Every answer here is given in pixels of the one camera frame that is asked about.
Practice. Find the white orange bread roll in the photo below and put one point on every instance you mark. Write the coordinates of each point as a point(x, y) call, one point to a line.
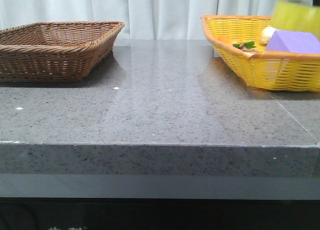
point(266, 34)

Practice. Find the green leaf toy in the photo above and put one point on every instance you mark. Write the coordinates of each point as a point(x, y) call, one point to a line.
point(242, 45)

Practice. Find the light grey curtain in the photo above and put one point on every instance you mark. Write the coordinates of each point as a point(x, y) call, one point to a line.
point(143, 19)

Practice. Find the yellow plastic woven basket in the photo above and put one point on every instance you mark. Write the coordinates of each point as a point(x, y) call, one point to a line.
point(272, 70)

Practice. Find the brown wicker basket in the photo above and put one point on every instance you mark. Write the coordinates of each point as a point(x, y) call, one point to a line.
point(55, 51)

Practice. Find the yellow tape roll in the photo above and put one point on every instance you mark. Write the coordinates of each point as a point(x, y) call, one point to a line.
point(294, 16)

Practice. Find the purple foam block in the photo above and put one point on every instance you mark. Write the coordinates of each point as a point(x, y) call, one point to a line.
point(293, 42)

